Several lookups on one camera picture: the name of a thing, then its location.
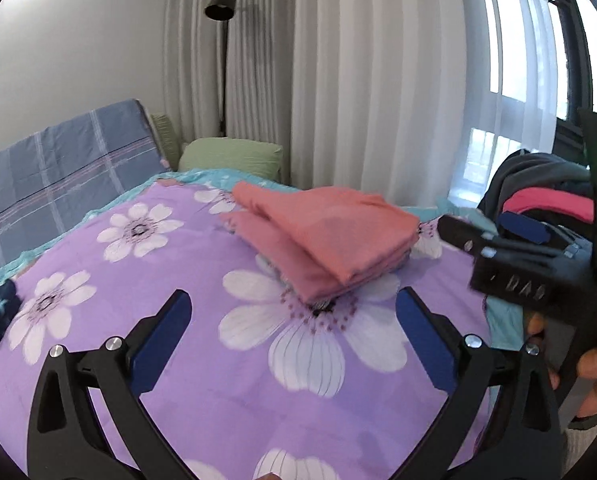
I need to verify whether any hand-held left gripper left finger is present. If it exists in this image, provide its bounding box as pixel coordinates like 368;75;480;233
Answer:
26;289;194;480

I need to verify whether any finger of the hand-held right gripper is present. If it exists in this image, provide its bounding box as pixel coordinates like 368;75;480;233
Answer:
437;215;510;262
497;212;579;257

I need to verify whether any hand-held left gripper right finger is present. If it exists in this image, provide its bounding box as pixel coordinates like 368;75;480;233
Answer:
395;287;563;480

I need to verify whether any salmon long-sleeve shirt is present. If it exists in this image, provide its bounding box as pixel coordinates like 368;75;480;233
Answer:
231;181;422;286

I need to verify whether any person's right forearm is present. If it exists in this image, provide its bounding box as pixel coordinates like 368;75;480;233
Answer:
561;412;597;480

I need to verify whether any pile of dark clothes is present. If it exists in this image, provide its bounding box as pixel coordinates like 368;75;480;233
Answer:
479;150;595;226

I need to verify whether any magenta garment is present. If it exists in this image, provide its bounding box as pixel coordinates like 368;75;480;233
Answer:
501;187;597;224

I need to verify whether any purple floral bed sheet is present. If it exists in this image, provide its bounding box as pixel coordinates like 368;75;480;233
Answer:
0;170;527;480

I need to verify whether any pink folded garment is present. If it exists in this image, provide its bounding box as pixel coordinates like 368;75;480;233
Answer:
221;210;412;306

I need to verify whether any white sheer curtain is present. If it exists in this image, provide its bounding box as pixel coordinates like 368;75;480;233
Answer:
456;0;587;206

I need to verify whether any green pillow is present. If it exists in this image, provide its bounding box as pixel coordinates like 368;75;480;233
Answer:
178;137;284;182

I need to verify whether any beige pleated curtain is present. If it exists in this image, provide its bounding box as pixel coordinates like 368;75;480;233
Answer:
163;0;472;208

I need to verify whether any blue plaid pillow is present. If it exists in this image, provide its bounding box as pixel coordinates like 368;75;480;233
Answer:
0;99;166;281

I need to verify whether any black floor lamp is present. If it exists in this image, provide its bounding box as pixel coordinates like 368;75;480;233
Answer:
204;0;239;137

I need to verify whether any dark window frame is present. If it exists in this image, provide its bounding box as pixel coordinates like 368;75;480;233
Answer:
539;0;595;126

